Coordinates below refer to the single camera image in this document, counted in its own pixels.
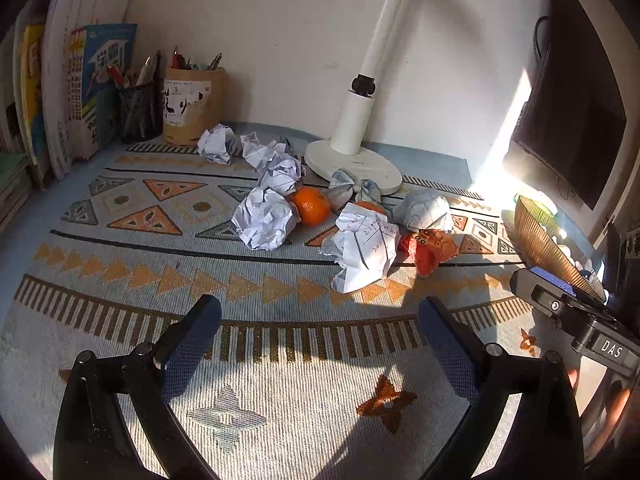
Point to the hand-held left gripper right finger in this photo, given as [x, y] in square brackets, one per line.
[447, 347]

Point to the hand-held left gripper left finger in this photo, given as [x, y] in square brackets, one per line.
[192, 345]

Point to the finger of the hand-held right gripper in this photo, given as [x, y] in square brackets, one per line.
[540, 292]
[555, 280]

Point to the gold ribbed bowl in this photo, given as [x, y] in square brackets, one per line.
[540, 245]

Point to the orange paper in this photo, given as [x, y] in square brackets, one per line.
[427, 252]

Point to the orange mandarin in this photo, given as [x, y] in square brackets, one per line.
[311, 206]
[370, 206]

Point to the bow-shaped paper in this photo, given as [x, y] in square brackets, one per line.
[352, 187]

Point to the person's right hand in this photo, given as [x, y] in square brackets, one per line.
[620, 402]

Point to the black upright stand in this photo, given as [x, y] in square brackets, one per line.
[615, 260]

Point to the patterned woven table mat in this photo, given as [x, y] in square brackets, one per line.
[150, 270]

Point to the black monitor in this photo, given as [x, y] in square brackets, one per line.
[575, 110]

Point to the black mesh pen holder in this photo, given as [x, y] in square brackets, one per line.
[140, 115]

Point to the brown paper pen holder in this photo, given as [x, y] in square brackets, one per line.
[192, 107]

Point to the stack of green books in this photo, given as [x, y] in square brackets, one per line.
[12, 185]

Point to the white desk lamp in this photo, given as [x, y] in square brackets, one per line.
[350, 125]

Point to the bunch of pens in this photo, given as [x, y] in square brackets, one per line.
[145, 70]
[182, 60]

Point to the row of upright books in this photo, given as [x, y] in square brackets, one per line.
[75, 5]
[10, 110]

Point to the blue illustrated book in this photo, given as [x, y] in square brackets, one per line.
[112, 55]

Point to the yellow book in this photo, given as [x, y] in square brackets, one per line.
[32, 85]

